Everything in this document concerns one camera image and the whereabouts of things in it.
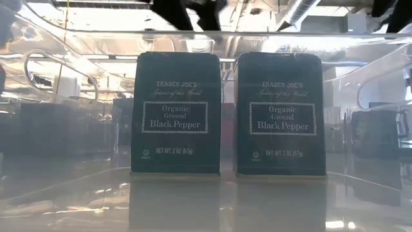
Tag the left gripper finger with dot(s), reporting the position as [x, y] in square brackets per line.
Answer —
[209, 13]
[172, 13]

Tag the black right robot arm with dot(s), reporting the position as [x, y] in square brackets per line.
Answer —
[402, 16]

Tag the ceiling strip light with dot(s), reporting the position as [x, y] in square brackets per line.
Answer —
[228, 60]
[125, 57]
[96, 57]

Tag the clear plastic bin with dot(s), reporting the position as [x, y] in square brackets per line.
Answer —
[289, 36]

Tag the dark background object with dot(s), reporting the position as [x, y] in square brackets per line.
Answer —
[124, 122]

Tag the dark grey plastic bin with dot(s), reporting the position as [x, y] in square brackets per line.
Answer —
[64, 132]

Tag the ribbed silver duct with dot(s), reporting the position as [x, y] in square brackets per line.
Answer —
[204, 43]

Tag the silver ventilation duct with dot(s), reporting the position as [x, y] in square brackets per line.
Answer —
[297, 13]

